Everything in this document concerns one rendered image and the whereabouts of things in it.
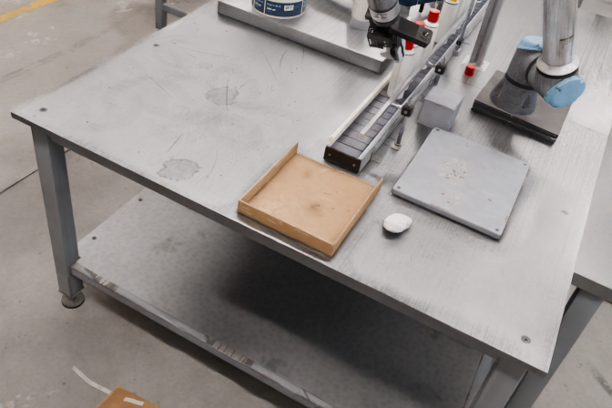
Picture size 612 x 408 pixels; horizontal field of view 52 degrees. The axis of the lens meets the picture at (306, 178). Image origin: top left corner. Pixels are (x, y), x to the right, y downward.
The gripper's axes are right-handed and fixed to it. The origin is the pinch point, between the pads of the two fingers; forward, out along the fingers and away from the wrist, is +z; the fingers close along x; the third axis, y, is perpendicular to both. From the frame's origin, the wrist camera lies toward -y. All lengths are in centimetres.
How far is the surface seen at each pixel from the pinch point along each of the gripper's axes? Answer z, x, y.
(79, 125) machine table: -18, 47, 76
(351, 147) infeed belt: 3.5, 28.2, 7.0
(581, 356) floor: 116, 45, -70
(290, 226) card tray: -15, 59, 9
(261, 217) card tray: -14, 59, 17
